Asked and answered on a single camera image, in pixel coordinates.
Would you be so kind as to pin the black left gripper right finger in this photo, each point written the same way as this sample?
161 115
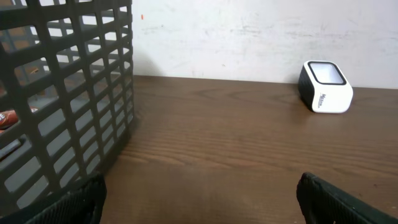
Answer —
322 202

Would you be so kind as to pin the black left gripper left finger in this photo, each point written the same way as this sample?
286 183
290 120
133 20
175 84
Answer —
79 202

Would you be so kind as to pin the orange Top chocolate bar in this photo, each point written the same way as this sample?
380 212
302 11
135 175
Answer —
8 119

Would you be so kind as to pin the white barcode scanner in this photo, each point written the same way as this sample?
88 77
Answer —
324 88

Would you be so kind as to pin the dark grey plastic basket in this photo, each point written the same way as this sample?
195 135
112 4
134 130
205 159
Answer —
66 77

